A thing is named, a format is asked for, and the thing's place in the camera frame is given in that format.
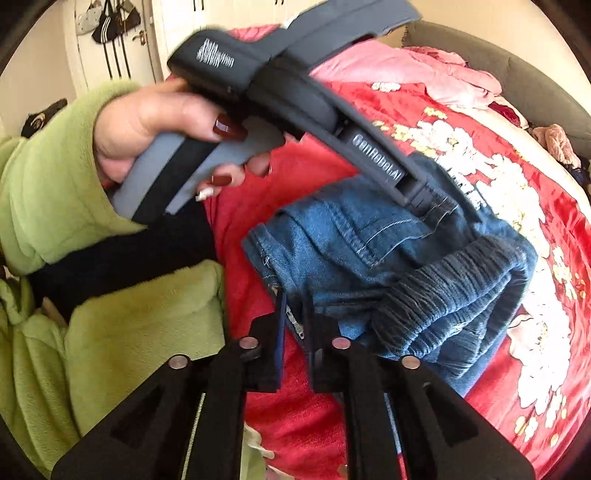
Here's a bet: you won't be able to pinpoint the blue denim pants lace cuffs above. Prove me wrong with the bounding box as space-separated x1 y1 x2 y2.
242 152 539 398

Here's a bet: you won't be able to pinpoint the pink quilt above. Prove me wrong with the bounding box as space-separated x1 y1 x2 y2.
308 28 503 110

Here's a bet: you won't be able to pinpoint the person's left forearm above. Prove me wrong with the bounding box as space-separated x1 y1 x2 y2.
0 80 145 278

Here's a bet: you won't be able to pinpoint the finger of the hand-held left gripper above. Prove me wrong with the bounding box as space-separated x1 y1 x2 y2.
403 172 460 220

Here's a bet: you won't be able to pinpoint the person's black garment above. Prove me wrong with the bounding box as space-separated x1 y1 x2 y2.
28 203 219 324

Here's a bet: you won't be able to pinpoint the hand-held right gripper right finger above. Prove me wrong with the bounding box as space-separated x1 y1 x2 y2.
302 295 536 480

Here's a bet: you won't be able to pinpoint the red floral blanket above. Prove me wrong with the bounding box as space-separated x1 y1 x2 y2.
203 28 591 480

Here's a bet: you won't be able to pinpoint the person's green fleece robe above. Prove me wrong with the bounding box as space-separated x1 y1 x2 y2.
0 258 269 480

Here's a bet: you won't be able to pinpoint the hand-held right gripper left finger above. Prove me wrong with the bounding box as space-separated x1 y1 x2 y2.
51 288 288 480

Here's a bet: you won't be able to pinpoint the pink fuzzy garment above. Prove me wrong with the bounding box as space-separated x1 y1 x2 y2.
531 124 583 168

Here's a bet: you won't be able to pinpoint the cream wardrobe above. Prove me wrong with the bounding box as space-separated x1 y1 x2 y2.
150 0 296 81

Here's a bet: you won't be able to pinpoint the black patterned item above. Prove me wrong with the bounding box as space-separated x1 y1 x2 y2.
21 98 68 139

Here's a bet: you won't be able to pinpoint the hanging bags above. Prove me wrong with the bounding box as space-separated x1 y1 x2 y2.
75 0 142 79

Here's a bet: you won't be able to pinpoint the person's left hand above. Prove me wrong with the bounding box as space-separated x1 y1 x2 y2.
92 78 274 204

